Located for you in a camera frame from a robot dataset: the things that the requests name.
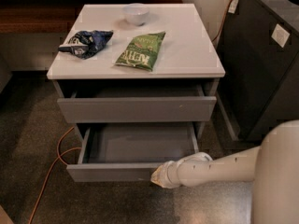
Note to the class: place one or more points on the white-topped grey drawer cabinet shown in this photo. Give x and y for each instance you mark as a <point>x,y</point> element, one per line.
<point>186,57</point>

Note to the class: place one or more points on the grey drawer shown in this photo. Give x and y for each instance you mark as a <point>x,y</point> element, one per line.
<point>139,105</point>
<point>126,152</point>

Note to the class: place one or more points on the grey top drawer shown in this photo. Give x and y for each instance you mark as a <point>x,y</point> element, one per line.
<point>139,105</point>

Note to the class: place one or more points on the white label sticker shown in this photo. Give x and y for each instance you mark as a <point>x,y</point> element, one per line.
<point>280,35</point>

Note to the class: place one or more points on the white cable tag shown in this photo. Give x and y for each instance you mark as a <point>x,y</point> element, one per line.
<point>233,6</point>

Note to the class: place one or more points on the white bowl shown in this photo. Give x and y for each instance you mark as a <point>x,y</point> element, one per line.
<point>136,13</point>

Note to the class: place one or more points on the dark wooden bench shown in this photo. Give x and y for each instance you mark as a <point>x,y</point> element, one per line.
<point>50,16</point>

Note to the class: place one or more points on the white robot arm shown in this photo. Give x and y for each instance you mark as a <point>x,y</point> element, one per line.
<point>272,167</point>

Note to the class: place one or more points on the green chip bag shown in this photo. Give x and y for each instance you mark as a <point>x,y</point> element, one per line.
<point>142,52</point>

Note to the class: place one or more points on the blue crumpled chip bag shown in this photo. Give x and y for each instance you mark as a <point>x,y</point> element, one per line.
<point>85,44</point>

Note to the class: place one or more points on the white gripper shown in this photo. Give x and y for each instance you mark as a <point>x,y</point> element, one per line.
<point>171,173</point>

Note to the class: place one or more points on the dark grey counter cabinet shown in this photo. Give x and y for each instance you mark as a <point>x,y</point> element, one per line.
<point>261,82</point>

